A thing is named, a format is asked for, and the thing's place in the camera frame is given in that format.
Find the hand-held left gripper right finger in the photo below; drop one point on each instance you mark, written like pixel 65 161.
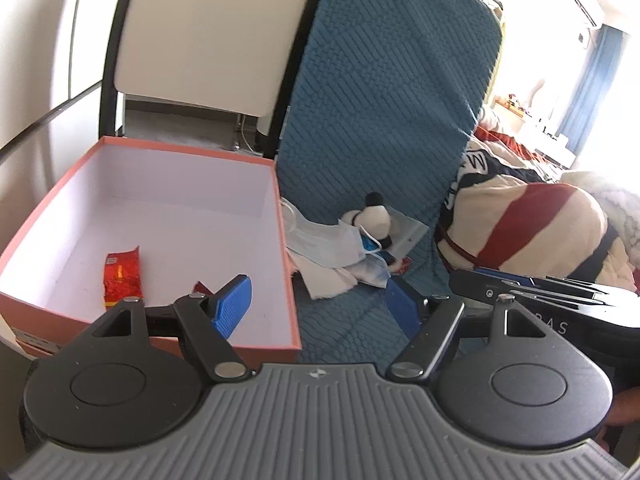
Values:
pixel 402 305

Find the panda plush toy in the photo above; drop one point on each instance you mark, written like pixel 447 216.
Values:
pixel 375 217

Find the cream chair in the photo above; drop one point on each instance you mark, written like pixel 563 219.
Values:
pixel 200 35

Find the blue quilted chair cover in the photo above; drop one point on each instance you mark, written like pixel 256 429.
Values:
pixel 390 85

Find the blue plastic packet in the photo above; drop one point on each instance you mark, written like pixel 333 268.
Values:
pixel 372 265

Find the orange cardboard box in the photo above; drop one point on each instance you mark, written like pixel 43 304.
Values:
pixel 175 200

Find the white tissue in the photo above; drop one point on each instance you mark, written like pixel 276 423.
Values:
pixel 325 280

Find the white fluffy blanket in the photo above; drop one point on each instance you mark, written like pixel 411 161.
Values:
pixel 615 200

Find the red foil packet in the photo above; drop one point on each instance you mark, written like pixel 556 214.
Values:
pixel 122 275

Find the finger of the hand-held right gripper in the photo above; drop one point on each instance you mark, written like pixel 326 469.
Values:
pixel 500 285

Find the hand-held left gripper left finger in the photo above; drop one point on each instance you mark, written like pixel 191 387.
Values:
pixel 232 305

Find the light blue face mask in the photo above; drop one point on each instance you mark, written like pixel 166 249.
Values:
pixel 320 245

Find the white wardrobe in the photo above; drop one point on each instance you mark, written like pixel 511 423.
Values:
pixel 45 35

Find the white desk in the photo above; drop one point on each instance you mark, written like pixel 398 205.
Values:
pixel 550 145

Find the striped blanket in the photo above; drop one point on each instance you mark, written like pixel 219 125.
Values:
pixel 525 220

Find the red wrapper piece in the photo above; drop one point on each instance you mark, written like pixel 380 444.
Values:
pixel 201 287

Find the blue curtain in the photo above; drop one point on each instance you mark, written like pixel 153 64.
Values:
pixel 595 85

